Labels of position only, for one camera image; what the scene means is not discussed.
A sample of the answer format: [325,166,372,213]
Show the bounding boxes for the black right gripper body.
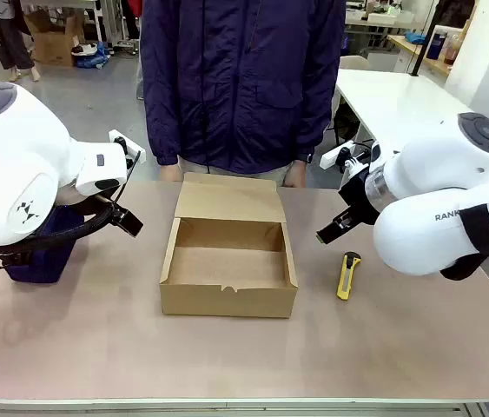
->
[338,167,387,227]

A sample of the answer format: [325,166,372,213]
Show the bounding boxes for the navy zippered pouch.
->
[3,203,87,286]

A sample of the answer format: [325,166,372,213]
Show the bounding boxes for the brown cardboard box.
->
[159,171,300,320]

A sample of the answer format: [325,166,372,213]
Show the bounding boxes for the person's left forearm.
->
[296,73,341,164]

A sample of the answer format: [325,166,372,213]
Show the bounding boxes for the person's right forearm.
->
[142,73,181,166]

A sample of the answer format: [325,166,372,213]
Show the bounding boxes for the person's right hand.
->
[159,162,183,182]

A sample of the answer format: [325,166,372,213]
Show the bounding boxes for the person's left hand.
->
[281,160,308,189]

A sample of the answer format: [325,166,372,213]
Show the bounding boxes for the yellow utility knife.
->
[335,251,362,301]

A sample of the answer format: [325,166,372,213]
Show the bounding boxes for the beige chair back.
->
[339,55,373,70]

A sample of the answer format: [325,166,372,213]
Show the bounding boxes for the wooden workbench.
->
[387,34,458,77]

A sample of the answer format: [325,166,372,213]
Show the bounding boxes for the black pole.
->
[408,0,445,78]

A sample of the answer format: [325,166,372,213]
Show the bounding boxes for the person in navy jacket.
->
[139,0,347,179]

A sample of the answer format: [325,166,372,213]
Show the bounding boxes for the blue plastic bag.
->
[74,42,113,70]

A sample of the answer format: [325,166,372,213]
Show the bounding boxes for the blue bottle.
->
[426,29,447,61]

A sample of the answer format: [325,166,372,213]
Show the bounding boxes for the amber bottle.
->
[445,32,462,66]

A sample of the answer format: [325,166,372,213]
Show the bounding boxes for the white plastic container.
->
[367,11,417,23]

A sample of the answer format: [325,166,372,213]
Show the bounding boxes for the open cardboard carton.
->
[24,10,87,68]

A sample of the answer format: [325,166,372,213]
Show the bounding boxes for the bystander in dark trousers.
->
[0,0,43,83]

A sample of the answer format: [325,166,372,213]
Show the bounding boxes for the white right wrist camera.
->
[319,141,380,177]

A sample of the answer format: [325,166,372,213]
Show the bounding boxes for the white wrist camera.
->
[319,141,380,177]
[108,129,146,166]

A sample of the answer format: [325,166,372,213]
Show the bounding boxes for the black left arm cable sleeve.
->
[0,149,148,270]

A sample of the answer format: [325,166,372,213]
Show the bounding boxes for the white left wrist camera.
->
[108,129,146,166]

